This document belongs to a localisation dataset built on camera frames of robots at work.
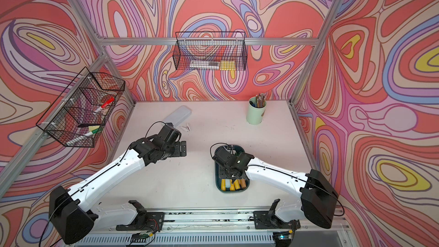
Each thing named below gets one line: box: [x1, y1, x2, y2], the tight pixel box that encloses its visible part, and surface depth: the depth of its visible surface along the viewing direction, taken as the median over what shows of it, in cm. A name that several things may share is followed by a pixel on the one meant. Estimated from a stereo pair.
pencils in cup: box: [249, 92, 266, 109], surface depth 101 cm
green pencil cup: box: [246, 96, 267, 126], surface depth 104 cm
